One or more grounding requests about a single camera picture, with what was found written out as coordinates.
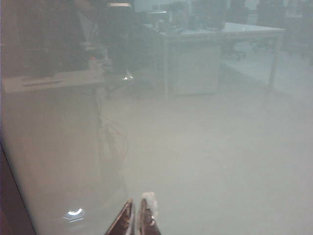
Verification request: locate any white office table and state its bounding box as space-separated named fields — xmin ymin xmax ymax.
xmin=143 ymin=22 xmax=286 ymax=96

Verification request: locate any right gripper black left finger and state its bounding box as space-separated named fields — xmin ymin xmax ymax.
xmin=103 ymin=198 xmax=135 ymax=235

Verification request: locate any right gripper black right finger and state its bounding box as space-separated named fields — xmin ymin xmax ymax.
xmin=137 ymin=191 xmax=162 ymax=235

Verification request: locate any black office chair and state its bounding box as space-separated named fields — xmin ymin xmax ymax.
xmin=226 ymin=40 xmax=250 ymax=61

